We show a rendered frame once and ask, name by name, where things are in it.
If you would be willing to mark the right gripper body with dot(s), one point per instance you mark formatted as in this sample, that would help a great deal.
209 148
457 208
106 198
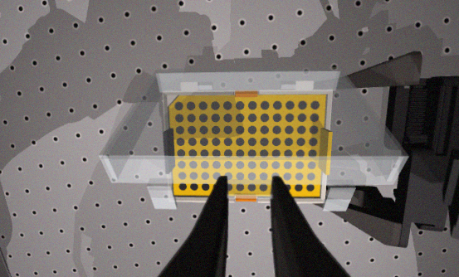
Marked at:
428 141

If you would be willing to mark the yellow perforated plate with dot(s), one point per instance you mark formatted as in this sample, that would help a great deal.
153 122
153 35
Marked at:
205 190

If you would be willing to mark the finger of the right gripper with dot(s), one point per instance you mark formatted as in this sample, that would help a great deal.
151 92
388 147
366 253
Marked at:
378 220
400 71

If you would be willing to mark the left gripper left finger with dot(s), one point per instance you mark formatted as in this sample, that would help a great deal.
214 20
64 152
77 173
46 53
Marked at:
204 253

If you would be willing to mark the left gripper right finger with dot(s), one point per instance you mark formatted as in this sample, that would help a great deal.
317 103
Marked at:
303 254

